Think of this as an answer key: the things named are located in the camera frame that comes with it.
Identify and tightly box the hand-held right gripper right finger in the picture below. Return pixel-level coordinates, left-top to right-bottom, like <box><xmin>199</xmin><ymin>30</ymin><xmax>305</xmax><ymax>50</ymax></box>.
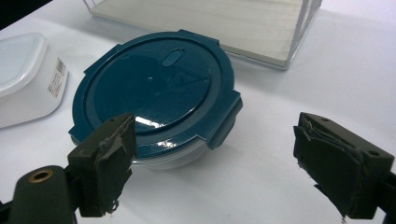
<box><xmin>292</xmin><ymin>111</ymin><xmax>396</xmax><ymax>220</ymax></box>

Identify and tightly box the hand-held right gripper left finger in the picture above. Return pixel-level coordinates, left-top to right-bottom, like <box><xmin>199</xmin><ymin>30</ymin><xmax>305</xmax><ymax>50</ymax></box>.
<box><xmin>66</xmin><ymin>112</ymin><xmax>138</xmax><ymax>218</ymax></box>

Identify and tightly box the round container with blue lid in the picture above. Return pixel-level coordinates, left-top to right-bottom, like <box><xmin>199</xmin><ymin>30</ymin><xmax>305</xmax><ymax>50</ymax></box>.
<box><xmin>68</xmin><ymin>28</ymin><xmax>244</xmax><ymax>171</ymax></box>

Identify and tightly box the white rectangular lidded container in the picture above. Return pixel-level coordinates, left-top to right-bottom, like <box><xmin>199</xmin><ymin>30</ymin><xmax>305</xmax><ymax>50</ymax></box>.
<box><xmin>0</xmin><ymin>32</ymin><xmax>69</xmax><ymax>129</ymax></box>

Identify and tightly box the white wire shelf rack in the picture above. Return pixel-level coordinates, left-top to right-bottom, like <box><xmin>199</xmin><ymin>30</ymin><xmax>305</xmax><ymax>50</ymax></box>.
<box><xmin>82</xmin><ymin>0</ymin><xmax>323</xmax><ymax>71</ymax></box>

